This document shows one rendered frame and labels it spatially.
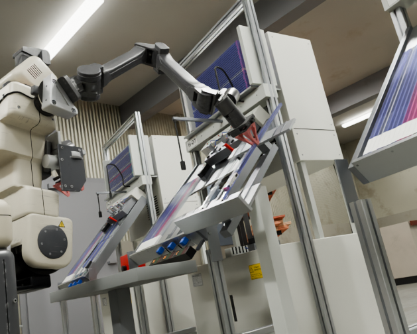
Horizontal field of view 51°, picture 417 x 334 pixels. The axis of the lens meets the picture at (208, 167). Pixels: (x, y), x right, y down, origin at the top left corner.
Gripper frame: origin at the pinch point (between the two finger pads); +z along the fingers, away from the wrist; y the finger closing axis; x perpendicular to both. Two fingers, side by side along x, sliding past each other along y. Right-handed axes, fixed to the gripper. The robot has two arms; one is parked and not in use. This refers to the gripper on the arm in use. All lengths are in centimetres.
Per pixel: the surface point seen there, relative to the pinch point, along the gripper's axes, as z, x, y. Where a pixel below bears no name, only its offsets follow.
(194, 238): 17.6, 19.9, 39.1
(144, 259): 23, 16, 89
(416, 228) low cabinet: 376, -401, 216
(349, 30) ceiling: 77, -451, 150
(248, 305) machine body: 61, 16, 49
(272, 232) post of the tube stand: 27.9, 15.5, 6.7
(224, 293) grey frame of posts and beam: 36, 34, 28
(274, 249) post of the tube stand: 31.5, 20.3, 6.6
